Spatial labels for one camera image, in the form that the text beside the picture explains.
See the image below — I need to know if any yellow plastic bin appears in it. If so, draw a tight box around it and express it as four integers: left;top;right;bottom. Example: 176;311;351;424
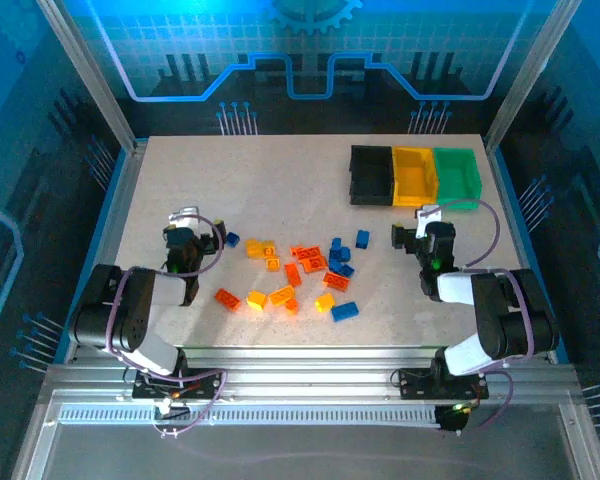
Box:
392;145;440;209

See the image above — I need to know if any aluminium table side rail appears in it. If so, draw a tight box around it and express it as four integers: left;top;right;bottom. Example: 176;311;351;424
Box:
79;139;149;301

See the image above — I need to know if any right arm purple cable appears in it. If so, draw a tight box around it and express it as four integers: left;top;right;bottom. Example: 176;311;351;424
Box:
429;198;537;374

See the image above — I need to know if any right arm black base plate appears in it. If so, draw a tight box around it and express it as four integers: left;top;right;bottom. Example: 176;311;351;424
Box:
397;367;490;401

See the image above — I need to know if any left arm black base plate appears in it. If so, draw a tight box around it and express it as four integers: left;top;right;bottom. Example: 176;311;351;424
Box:
132;367;225;401

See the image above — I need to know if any green plastic bin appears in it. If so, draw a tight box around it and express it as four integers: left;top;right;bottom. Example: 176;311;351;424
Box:
432;147;484;214

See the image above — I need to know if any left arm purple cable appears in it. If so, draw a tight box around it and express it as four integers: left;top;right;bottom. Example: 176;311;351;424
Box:
107;213;226;356

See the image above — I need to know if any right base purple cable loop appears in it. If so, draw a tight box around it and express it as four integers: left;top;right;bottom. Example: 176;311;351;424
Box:
454;368;514;437

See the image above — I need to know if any black controller module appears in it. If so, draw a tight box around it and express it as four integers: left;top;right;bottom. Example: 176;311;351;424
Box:
435;403;470;435

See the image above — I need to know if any long blue lego brick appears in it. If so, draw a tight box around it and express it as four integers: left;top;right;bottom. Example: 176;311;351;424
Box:
330;302;360;323

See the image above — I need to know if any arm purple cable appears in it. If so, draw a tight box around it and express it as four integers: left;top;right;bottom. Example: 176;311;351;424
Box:
429;198;537;374
107;213;226;356

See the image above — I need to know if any black plastic bin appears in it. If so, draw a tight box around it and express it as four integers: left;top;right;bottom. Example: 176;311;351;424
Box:
348;144;396;207

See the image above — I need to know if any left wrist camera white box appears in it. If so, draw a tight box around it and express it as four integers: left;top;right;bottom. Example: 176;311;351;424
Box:
168;205;202;230

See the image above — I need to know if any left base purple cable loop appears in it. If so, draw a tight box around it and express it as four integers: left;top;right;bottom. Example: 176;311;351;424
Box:
152;368;230;440

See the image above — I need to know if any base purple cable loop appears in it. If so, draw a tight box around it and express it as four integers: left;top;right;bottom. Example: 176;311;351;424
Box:
152;368;230;440
454;368;514;437

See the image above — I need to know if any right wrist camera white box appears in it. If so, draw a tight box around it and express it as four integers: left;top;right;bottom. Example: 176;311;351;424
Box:
415;203;442;239

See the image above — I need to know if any grey bottom panel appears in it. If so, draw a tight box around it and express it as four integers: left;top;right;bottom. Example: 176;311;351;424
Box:
12;399;600;480

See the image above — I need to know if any white cable connector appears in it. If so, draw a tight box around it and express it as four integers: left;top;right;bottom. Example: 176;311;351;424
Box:
153;399;191;422

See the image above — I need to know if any aluminium mounting beam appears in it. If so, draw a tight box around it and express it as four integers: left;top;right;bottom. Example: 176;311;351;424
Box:
44;347;581;407

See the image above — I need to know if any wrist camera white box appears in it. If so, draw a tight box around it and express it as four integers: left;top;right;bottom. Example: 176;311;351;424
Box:
415;203;442;239
168;205;202;230

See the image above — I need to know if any aluminium frame post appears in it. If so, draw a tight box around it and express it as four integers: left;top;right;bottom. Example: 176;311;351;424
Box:
482;0;584;154
35;0;140;151

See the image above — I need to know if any slotted grey cable duct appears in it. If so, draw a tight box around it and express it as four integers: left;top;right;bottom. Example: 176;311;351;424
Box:
59;407;441;426

